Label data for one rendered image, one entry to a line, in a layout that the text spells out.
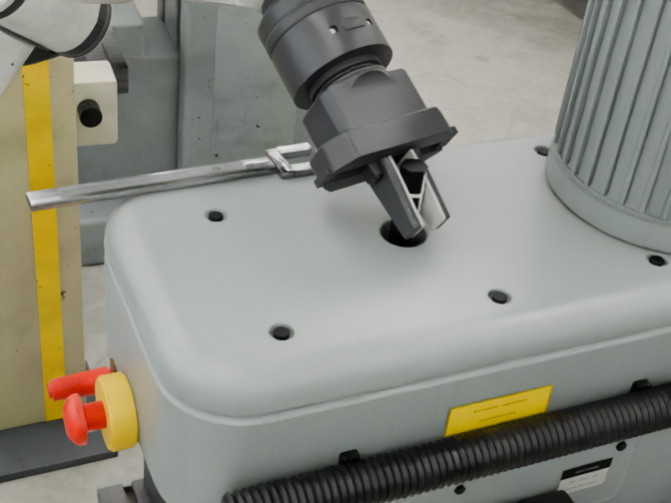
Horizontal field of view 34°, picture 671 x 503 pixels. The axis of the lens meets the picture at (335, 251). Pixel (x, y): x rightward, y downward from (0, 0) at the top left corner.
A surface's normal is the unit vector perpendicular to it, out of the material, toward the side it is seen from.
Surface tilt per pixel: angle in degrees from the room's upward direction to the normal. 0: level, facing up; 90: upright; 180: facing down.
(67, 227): 90
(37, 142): 90
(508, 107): 0
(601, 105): 90
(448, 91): 0
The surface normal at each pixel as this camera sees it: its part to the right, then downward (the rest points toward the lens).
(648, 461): 0.39, 0.58
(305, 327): 0.11, -0.80
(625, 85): -0.79, 0.29
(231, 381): 0.01, -0.16
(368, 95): 0.39, -0.44
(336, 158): -0.29, -0.11
